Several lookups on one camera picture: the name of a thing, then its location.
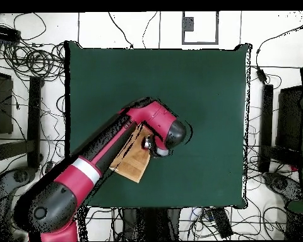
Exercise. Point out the black box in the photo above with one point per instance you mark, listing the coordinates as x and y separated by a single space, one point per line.
3 106
290 118

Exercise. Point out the dark wheeled stand base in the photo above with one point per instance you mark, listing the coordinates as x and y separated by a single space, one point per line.
280 184
21 175

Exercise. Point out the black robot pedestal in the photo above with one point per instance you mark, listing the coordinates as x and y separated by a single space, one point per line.
151 224

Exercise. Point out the orange terry towel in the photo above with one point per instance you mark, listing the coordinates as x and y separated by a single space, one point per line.
137 163

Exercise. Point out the grey floor frame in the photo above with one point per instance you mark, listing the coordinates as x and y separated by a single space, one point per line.
183 37

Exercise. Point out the dark grey square plate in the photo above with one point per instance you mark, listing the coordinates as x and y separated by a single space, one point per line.
189 24

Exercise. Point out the long black power strip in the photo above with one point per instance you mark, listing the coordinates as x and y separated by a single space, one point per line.
5 32

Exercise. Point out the wide black power strip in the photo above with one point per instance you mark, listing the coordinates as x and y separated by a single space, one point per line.
222 223

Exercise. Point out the dark green table cloth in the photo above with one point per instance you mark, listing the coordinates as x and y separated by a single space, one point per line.
103 88

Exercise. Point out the black power adapter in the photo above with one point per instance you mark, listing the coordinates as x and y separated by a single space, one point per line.
261 75

